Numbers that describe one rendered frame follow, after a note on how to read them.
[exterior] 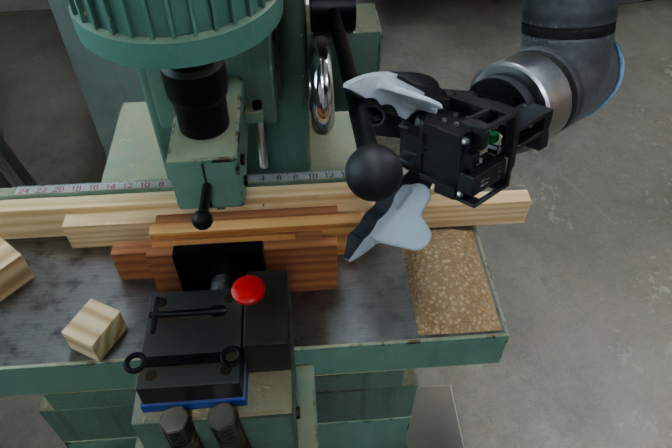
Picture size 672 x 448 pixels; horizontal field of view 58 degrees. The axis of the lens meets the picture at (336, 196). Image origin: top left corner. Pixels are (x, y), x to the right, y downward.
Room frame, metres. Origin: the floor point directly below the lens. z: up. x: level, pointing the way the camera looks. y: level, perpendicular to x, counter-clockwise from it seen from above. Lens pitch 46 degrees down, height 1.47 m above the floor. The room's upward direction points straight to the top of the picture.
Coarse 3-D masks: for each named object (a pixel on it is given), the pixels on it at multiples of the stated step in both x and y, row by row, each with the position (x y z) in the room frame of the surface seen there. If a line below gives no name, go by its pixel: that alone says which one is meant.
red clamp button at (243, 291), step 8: (240, 280) 0.32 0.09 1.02; (248, 280) 0.32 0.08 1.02; (256, 280) 0.32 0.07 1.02; (232, 288) 0.31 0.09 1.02; (240, 288) 0.31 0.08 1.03; (248, 288) 0.31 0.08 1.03; (256, 288) 0.31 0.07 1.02; (264, 288) 0.31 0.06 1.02; (232, 296) 0.31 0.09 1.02; (240, 296) 0.30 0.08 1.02; (248, 296) 0.30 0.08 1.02; (256, 296) 0.30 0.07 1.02; (248, 304) 0.30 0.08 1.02
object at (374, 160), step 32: (320, 0) 0.61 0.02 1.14; (352, 0) 0.61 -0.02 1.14; (320, 32) 0.60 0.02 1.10; (352, 32) 0.61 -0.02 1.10; (352, 64) 0.43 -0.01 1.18; (352, 96) 0.36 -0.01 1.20; (352, 128) 0.32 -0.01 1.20; (352, 160) 0.26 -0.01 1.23; (384, 160) 0.26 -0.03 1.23; (384, 192) 0.25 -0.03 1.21
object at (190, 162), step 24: (240, 96) 0.53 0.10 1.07; (240, 120) 0.49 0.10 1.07; (192, 144) 0.45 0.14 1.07; (216, 144) 0.45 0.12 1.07; (240, 144) 0.47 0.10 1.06; (168, 168) 0.43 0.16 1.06; (192, 168) 0.43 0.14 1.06; (216, 168) 0.43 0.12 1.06; (240, 168) 0.44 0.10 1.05; (192, 192) 0.43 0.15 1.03; (216, 192) 0.43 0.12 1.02; (240, 192) 0.43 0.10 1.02
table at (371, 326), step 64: (64, 256) 0.44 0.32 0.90; (384, 256) 0.44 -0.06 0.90; (0, 320) 0.36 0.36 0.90; (64, 320) 0.36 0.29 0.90; (128, 320) 0.36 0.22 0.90; (320, 320) 0.36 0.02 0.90; (384, 320) 0.36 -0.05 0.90; (0, 384) 0.30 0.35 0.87; (64, 384) 0.30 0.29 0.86; (128, 384) 0.31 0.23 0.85
